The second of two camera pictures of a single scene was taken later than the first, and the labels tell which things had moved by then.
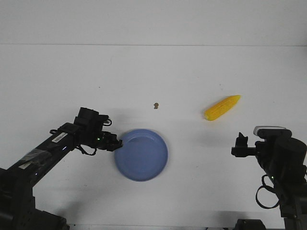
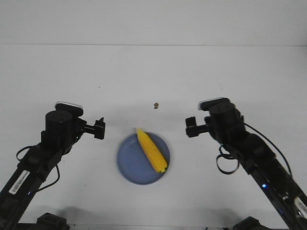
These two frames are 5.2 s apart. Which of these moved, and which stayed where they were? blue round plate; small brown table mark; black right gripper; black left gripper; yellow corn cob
Moved: yellow corn cob; black right gripper; black left gripper
Stayed: small brown table mark; blue round plate
